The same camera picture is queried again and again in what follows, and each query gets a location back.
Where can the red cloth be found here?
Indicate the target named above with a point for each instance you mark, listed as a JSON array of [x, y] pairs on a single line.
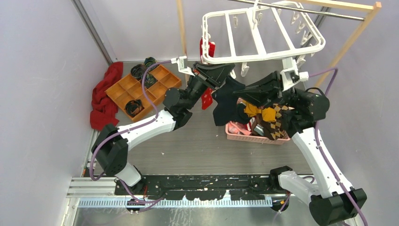
[[103, 108]]

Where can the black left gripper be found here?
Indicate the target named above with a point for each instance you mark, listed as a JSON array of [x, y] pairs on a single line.
[[211, 75]]

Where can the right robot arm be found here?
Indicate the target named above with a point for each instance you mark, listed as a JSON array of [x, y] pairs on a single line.
[[332, 199]]

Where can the black sock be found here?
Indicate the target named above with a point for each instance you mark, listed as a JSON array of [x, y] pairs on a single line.
[[226, 101]]

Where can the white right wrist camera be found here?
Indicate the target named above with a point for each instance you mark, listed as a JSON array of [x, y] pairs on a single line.
[[291, 71]]

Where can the pink laundry basket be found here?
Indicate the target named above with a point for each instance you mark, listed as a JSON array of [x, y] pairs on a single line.
[[255, 139]]

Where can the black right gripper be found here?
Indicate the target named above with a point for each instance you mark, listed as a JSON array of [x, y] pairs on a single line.
[[263, 92]]

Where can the dark sock in basket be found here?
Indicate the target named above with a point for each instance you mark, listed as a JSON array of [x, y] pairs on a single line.
[[239, 115]]

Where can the pink sock in basket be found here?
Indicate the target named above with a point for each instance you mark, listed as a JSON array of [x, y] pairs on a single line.
[[239, 129]]

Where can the white clip sock hanger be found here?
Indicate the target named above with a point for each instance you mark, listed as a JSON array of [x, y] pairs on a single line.
[[252, 34]]

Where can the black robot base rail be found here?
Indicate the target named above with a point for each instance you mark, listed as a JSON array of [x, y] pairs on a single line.
[[239, 187]]

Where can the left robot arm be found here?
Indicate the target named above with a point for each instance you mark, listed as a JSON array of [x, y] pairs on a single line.
[[112, 145]]

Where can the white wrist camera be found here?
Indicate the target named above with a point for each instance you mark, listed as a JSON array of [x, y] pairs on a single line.
[[291, 71], [182, 66]]

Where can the orange wooden compartment tray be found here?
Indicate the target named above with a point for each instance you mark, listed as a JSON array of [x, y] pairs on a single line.
[[129, 88]]

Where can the brown yellow argyle sock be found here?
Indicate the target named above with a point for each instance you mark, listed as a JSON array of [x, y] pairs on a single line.
[[271, 130]]

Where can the metal hanger rod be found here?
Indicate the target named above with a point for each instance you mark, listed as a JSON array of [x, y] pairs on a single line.
[[323, 13]]

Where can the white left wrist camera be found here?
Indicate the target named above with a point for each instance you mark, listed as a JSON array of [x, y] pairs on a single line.
[[182, 66]]

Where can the rolled dark patterned sock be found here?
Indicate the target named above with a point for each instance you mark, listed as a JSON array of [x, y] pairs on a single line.
[[134, 107], [137, 71], [148, 62], [149, 80]]

